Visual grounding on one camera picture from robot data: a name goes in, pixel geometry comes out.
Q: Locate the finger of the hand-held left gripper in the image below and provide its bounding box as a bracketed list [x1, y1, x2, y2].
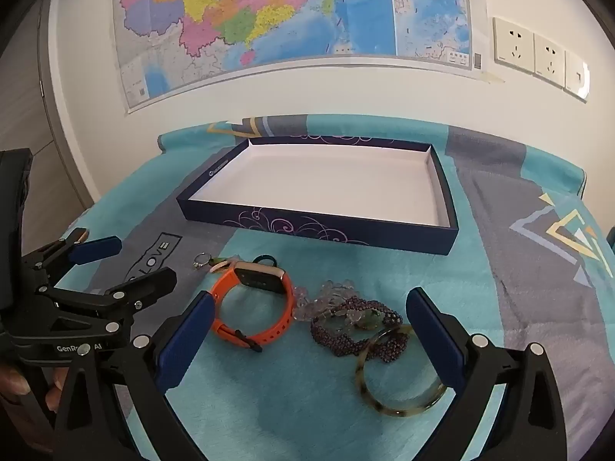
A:
[22, 228, 122, 280]
[38, 266, 178, 342]

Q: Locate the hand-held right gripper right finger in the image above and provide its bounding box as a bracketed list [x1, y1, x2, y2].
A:
[406, 287, 568, 461]

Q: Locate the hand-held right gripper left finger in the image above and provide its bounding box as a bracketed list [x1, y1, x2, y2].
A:
[52, 291, 215, 461]

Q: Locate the tortoiseshell bangle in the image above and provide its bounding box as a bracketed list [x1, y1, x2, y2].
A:
[354, 325, 447, 417]

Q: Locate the purple beaded bracelet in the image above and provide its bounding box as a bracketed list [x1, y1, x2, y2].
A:
[310, 297, 409, 358]

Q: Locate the orange smartwatch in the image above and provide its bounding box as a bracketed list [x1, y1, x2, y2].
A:
[210, 260, 296, 352]

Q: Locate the clear crystal bead bracelet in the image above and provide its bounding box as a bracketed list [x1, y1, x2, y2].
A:
[291, 280, 366, 322]

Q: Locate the dark blue shallow box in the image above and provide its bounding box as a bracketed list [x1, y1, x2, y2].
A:
[176, 137, 459, 255]

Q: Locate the person's left hand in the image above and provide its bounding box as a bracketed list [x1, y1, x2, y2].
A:
[0, 365, 73, 414]

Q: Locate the grey-brown door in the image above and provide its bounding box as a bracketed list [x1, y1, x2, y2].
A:
[0, 5, 92, 245]

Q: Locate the teal and grey printed blanket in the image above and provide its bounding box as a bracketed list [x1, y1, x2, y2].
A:
[33, 114, 615, 461]

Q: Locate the white wall switch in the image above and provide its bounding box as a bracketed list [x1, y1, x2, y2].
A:
[564, 50, 591, 103]

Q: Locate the colourful wall map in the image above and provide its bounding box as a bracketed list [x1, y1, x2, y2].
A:
[111, 0, 474, 115]

